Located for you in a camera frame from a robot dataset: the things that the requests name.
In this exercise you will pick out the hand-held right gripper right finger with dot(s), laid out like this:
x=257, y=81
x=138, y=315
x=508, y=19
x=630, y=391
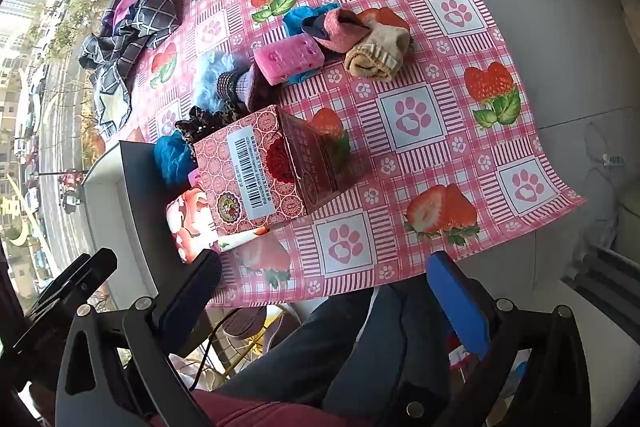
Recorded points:
x=460, y=302

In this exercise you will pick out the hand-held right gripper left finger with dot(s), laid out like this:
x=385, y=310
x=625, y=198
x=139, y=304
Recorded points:
x=187, y=307

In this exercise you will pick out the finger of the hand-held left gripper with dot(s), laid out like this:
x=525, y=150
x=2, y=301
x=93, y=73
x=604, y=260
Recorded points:
x=85, y=274
x=60, y=327

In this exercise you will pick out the black box with white inside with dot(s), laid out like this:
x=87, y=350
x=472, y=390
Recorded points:
x=145, y=187

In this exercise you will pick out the blue crinkled cloth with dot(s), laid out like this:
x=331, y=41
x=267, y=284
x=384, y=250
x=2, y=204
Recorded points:
x=300, y=19
x=172, y=159

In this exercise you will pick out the leopard print scrunchie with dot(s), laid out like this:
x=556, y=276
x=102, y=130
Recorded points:
x=205, y=122

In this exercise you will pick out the purple brown knitted sock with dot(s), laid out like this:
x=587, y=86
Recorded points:
x=245, y=87

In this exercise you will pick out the light blue fluffy scrunchie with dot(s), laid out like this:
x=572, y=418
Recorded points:
x=210, y=77

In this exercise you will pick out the beige knitted sock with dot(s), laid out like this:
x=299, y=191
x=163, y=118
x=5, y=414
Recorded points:
x=380, y=52

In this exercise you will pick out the pink fuzzy sock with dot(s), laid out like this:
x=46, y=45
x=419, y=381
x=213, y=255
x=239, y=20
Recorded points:
x=342, y=27

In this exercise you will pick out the brown slipper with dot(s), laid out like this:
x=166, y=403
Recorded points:
x=245, y=322

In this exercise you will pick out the yellow moon window decal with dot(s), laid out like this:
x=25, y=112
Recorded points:
x=20, y=235

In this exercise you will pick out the pink floral packet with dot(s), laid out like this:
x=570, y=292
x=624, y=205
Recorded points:
x=192, y=222

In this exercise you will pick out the person's maroon garment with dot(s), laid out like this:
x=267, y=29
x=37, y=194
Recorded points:
x=260, y=412

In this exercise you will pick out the pink strawberry print tablecloth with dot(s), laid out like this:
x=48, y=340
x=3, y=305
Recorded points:
x=425, y=157

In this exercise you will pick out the red patterned tissue box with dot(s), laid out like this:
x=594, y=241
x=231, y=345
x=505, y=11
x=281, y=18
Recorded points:
x=260, y=167

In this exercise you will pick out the grey plaid cloth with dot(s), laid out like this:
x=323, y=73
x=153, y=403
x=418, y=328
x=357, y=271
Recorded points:
x=135, y=32

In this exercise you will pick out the pink sponge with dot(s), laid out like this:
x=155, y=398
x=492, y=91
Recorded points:
x=287, y=59

